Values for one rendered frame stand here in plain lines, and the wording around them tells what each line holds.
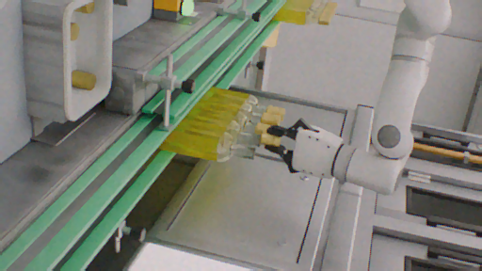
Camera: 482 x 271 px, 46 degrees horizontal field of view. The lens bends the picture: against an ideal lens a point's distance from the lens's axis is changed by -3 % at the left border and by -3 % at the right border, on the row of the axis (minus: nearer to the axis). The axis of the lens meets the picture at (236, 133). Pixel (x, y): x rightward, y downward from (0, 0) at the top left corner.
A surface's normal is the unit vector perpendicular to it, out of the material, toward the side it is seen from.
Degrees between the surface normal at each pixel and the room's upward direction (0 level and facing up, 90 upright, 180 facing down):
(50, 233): 90
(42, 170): 90
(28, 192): 90
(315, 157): 106
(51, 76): 90
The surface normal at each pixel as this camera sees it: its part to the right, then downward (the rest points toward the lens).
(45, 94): -0.26, 0.41
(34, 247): 0.11, -0.89
